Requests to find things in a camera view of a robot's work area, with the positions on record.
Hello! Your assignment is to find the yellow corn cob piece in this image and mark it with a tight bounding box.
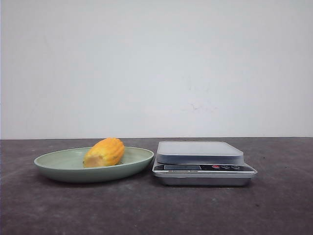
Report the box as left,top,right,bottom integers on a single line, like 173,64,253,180
83,138,125,168

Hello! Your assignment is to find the silver digital kitchen scale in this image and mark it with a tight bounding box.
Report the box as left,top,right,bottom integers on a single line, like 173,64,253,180
152,141,257,186

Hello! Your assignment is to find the green shallow plate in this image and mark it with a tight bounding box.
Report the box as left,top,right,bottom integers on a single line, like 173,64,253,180
34,147,154,183

